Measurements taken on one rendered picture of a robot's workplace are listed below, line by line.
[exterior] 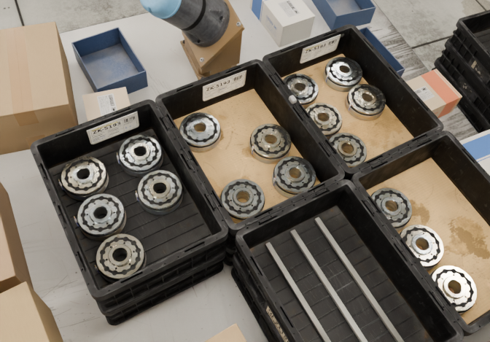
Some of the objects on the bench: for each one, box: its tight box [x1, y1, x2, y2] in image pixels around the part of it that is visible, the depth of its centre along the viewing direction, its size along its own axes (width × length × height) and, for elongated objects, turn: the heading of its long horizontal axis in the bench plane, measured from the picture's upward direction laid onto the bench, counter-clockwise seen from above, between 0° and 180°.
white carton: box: [250, 0, 315, 47], centre depth 170 cm, size 20×12×9 cm, turn 26°
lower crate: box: [96, 247, 226, 325], centre depth 125 cm, size 40×30×12 cm
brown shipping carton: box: [0, 22, 79, 155], centre depth 141 cm, size 30×22×16 cm
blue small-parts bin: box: [359, 26, 405, 77], centre depth 162 cm, size 20×15×7 cm
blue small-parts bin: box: [307, 0, 376, 31], centre depth 177 cm, size 20×15×7 cm
